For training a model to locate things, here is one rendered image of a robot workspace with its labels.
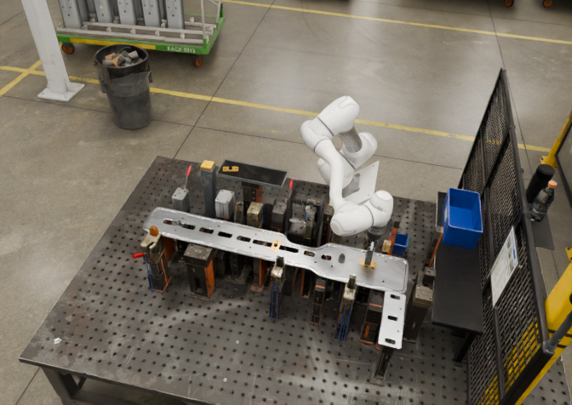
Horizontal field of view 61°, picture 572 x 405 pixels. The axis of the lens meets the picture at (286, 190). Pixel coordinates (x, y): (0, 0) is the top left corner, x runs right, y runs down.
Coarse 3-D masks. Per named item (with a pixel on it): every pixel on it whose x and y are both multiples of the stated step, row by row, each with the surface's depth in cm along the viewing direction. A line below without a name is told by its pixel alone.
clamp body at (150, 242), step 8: (144, 240) 239; (152, 240) 239; (160, 240) 242; (144, 248) 237; (152, 248) 236; (160, 248) 244; (144, 256) 241; (152, 256) 239; (160, 256) 246; (152, 264) 245; (160, 264) 251; (152, 272) 251; (160, 272) 253; (168, 272) 261; (152, 280) 254; (160, 280) 253; (168, 280) 263; (152, 288) 259; (160, 288) 258
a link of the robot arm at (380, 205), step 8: (376, 192) 209; (384, 192) 208; (376, 200) 206; (384, 200) 205; (392, 200) 208; (368, 208) 207; (376, 208) 207; (384, 208) 206; (376, 216) 207; (384, 216) 208; (376, 224) 210; (384, 224) 214
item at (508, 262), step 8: (512, 232) 200; (512, 240) 198; (512, 248) 196; (504, 256) 205; (512, 256) 194; (504, 264) 203; (512, 264) 192; (496, 272) 211; (504, 272) 200; (512, 272) 190; (496, 280) 209; (504, 280) 198; (496, 288) 206; (504, 288) 196; (496, 296) 204
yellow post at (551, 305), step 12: (564, 276) 151; (564, 288) 150; (552, 300) 156; (564, 300) 149; (552, 312) 155; (564, 312) 151; (552, 324) 156; (564, 336) 158; (516, 348) 180; (564, 348) 162; (516, 360) 177; (528, 360) 170; (552, 360) 167; (540, 372) 173; (492, 384) 198; (492, 396) 195
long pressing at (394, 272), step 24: (168, 216) 260; (192, 216) 261; (192, 240) 248; (216, 240) 249; (264, 240) 250; (288, 240) 250; (288, 264) 239; (312, 264) 239; (336, 264) 240; (384, 264) 241; (408, 264) 242; (384, 288) 230
